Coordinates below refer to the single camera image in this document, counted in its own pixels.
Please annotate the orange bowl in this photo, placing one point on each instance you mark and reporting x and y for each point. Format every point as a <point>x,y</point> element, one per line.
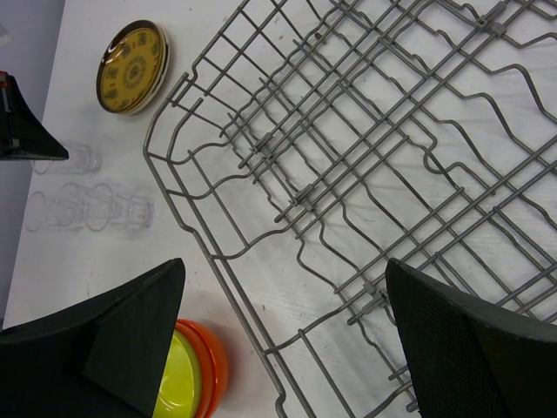
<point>219,357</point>
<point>207,382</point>

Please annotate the grey wire dish rack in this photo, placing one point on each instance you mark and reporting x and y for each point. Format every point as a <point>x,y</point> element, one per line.
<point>311,142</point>

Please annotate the beige plate with black characters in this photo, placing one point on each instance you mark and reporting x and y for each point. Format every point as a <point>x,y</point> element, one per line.
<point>153,91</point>

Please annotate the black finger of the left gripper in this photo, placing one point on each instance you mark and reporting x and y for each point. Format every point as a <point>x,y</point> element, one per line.
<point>23,136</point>

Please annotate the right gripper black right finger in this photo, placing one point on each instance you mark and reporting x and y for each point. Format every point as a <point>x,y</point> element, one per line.
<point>468,357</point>

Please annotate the yellow patterned plate dark rim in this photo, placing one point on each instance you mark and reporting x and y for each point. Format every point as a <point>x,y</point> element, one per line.
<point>129,67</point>

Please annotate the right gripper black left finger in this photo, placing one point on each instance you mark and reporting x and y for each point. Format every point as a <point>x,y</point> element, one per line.
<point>103,357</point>

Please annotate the clear glass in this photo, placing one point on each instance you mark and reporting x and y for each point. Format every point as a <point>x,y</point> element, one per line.
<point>102,207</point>
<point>44,213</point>
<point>82,160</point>

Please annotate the lime green bowl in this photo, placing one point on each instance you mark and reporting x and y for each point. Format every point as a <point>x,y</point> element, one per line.
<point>179,393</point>

